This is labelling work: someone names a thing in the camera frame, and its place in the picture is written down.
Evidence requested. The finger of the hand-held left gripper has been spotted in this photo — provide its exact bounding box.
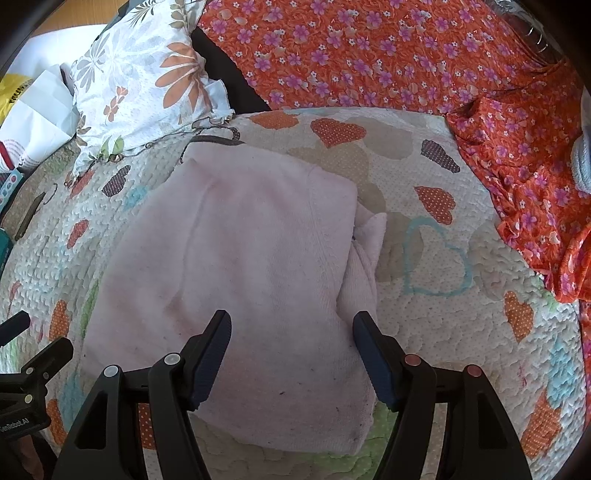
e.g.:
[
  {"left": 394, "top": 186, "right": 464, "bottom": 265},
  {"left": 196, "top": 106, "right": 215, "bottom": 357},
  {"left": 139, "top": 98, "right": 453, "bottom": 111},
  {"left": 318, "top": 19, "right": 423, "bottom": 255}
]
[
  {"left": 0, "top": 311, "right": 31, "bottom": 347},
  {"left": 0, "top": 338, "right": 75, "bottom": 402}
]

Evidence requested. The brown stick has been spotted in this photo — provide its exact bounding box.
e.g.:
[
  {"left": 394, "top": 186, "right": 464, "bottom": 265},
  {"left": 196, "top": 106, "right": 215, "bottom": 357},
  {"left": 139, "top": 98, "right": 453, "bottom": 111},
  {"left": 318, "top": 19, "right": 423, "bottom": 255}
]
[{"left": 14, "top": 191, "right": 47, "bottom": 241}]

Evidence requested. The white floral pillow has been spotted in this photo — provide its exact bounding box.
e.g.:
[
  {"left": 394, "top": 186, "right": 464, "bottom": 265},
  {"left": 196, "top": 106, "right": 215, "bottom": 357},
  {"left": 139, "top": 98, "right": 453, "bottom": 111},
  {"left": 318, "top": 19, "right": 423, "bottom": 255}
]
[{"left": 69, "top": 0, "right": 232, "bottom": 176}]

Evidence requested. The yellow plastic bag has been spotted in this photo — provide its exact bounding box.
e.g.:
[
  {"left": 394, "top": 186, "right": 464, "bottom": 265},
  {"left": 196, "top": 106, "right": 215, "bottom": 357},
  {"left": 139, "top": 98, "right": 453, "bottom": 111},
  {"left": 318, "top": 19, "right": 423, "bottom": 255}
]
[{"left": 0, "top": 74, "right": 35, "bottom": 125}]

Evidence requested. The orange floral cloth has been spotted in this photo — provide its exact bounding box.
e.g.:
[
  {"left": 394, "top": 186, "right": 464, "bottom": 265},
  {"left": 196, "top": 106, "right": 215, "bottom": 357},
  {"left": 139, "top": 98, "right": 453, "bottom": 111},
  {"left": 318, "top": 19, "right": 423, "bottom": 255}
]
[{"left": 198, "top": 0, "right": 591, "bottom": 303}]

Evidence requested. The white paper bag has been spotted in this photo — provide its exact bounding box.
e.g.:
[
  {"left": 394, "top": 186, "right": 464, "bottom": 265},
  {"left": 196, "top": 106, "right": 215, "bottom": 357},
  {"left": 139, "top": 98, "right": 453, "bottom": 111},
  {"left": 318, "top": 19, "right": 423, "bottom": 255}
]
[{"left": 0, "top": 65, "right": 79, "bottom": 174}]

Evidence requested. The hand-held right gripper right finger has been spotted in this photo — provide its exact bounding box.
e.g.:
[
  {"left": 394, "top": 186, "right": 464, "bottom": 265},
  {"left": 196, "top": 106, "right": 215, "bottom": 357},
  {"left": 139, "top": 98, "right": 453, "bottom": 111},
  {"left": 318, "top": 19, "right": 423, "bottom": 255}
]
[{"left": 353, "top": 311, "right": 529, "bottom": 480}]

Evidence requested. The pale pink floral embroidered sweater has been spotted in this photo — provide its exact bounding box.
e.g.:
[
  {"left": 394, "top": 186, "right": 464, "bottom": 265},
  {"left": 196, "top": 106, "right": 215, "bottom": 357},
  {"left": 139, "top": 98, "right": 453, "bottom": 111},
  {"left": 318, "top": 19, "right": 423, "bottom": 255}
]
[{"left": 81, "top": 143, "right": 389, "bottom": 455}]

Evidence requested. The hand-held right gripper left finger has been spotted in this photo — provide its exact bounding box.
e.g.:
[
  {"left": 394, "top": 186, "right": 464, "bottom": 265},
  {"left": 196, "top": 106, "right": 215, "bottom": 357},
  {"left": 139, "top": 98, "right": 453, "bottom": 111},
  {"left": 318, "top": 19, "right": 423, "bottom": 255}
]
[{"left": 51, "top": 310, "right": 232, "bottom": 480}]

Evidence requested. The quilted heart pattern blanket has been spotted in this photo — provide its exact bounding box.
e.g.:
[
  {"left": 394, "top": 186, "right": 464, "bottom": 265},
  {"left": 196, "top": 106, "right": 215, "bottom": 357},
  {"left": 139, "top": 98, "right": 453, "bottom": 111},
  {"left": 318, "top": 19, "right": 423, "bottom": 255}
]
[{"left": 0, "top": 108, "right": 587, "bottom": 480}]

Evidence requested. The grey round fabric object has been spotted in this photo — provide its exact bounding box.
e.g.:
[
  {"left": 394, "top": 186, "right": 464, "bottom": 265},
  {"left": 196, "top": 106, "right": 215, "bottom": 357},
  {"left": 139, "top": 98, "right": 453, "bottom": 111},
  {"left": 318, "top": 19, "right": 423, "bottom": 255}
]
[{"left": 570, "top": 136, "right": 591, "bottom": 195}]

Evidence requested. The colourful small box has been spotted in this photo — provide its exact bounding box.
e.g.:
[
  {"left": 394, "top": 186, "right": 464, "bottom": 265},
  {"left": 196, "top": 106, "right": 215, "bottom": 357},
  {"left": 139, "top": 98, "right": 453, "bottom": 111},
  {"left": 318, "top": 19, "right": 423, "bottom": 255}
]
[{"left": 0, "top": 168, "right": 26, "bottom": 208}]

